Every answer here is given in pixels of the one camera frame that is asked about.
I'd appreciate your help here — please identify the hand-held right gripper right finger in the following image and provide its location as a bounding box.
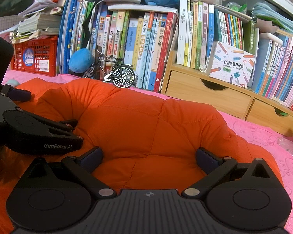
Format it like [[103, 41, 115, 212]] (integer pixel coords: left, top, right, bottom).
[[182, 147, 275, 198]]

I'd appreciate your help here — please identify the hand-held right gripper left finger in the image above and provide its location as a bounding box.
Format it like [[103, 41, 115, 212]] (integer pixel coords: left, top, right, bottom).
[[27, 146, 118, 198]]

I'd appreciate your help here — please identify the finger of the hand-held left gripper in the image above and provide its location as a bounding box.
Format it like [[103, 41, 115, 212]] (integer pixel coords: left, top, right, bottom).
[[0, 84, 32, 102], [46, 119, 79, 132]]

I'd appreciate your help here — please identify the orange hooded puffer jacket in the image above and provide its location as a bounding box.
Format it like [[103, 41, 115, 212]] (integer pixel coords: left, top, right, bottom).
[[0, 77, 285, 234]]

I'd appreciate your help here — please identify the red plastic crate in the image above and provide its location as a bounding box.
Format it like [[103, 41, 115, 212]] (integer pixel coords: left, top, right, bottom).
[[11, 35, 59, 77]]

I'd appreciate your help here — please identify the pink printed blanket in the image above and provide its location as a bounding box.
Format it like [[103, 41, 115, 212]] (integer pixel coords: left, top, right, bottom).
[[1, 69, 293, 234]]

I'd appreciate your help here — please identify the wooden drawer organizer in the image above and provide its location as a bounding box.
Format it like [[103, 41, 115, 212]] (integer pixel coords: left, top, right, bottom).
[[161, 50, 293, 137]]

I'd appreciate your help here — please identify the blue plush ball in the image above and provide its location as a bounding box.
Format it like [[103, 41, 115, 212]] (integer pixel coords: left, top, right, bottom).
[[68, 48, 95, 74]]

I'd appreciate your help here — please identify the miniature bicycle model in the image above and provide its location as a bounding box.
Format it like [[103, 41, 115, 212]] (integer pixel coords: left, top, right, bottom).
[[82, 50, 136, 88]]

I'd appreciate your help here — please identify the stack of paper booklets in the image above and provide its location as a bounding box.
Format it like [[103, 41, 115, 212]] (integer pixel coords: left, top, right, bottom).
[[11, 0, 64, 45]]

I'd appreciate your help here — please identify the white printed cardboard box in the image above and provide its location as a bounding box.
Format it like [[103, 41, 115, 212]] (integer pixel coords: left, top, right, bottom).
[[208, 41, 257, 89]]

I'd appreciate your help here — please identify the row of tall children's books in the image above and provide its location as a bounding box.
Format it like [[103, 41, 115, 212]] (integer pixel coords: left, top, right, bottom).
[[57, 0, 179, 93]]

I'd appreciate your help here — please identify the row of slim paperback books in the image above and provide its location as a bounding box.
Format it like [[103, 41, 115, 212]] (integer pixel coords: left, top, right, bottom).
[[177, 0, 293, 113]]

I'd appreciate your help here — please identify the white thin book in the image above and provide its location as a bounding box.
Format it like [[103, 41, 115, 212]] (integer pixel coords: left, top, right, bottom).
[[107, 3, 180, 15]]

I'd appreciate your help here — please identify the green plastic toy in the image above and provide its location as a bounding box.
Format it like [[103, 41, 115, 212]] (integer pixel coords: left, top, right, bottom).
[[226, 2, 247, 14]]

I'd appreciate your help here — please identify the light blue mesh pouch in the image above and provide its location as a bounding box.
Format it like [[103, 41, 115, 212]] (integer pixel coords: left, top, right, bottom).
[[252, 2, 293, 38]]

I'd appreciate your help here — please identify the black strap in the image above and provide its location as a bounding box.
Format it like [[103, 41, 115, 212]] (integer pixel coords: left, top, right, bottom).
[[81, 0, 103, 52]]

